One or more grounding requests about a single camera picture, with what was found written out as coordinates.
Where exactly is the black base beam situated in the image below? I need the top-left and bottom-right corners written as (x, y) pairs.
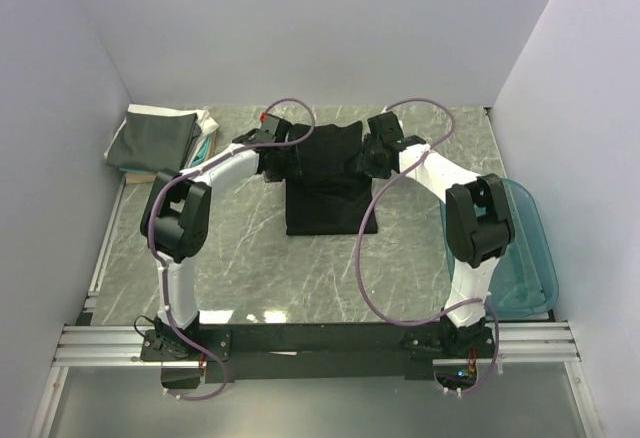
top-left (140, 322), bottom-right (496, 390)

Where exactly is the aluminium rail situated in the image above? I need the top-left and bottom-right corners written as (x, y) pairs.
top-left (52, 322), bottom-right (581, 368)

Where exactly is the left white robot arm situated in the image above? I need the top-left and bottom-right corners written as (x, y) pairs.
top-left (140, 113), bottom-right (299, 360)

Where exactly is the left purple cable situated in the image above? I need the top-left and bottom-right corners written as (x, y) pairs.
top-left (149, 97), bottom-right (319, 403)

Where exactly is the black t shirt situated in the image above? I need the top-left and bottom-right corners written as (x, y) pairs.
top-left (285, 121), bottom-right (372, 236)

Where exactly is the teal plastic bin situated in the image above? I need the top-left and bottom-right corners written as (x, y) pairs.
top-left (439, 177), bottom-right (560, 317)

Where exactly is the dark green folded shirt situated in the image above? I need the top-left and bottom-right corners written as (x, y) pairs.
top-left (105, 112), bottom-right (200, 173)

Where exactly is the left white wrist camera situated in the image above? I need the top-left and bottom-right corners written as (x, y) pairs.
top-left (260, 112), bottom-right (281, 128)

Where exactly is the teal folded shirt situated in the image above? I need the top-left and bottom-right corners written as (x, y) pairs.
top-left (189, 136), bottom-right (212, 167)

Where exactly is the white folded shirt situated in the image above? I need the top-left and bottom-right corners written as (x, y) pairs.
top-left (104, 104), bottom-right (219, 173)

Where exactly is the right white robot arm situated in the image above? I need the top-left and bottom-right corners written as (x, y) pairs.
top-left (361, 111), bottom-right (516, 357)

